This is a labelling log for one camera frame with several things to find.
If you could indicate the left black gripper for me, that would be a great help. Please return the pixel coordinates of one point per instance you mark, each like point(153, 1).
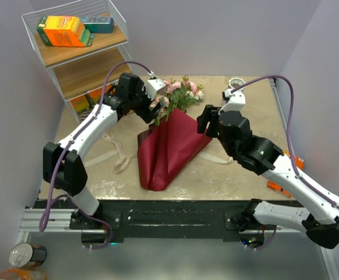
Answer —
point(144, 114)

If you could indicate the pink flower bunch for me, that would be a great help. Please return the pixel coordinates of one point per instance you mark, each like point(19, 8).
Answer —
point(177, 95)

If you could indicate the metal tin can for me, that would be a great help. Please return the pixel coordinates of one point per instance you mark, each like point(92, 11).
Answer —
point(26, 255)

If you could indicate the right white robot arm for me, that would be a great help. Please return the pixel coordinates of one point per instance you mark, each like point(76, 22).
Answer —
point(318, 215)

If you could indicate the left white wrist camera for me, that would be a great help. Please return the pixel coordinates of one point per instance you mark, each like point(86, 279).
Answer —
point(154, 87)

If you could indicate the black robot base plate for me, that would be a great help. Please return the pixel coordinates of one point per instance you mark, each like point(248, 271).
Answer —
point(117, 220)

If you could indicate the white ribbed vase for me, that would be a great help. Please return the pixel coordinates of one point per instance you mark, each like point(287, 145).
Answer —
point(235, 82)

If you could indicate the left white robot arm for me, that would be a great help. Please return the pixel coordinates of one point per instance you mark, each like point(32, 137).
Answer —
point(63, 164)

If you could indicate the orange sponge pack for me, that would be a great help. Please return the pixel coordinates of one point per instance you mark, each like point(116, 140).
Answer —
point(64, 31)

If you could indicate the orange green box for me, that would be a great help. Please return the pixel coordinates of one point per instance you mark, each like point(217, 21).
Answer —
point(93, 97)

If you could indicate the orange box lower shelf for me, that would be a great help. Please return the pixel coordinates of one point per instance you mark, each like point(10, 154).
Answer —
point(80, 104)

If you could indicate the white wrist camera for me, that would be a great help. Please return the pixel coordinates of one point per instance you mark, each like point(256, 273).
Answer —
point(233, 101)
point(154, 87)

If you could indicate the white wire wooden shelf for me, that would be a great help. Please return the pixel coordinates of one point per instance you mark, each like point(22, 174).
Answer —
point(78, 71)

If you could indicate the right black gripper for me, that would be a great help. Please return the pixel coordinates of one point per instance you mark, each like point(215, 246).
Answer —
point(203, 119)

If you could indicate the red wrapping paper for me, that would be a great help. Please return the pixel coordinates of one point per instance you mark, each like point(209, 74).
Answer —
point(165, 150)

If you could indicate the teal box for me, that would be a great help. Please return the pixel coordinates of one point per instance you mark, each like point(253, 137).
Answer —
point(98, 24)

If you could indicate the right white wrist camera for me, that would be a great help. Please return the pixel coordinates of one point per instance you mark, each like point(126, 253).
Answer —
point(233, 101)

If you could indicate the orange razor package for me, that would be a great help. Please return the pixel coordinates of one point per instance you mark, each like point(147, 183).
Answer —
point(277, 188)

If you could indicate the white printed ribbon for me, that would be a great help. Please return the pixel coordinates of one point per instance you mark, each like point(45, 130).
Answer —
point(123, 161)

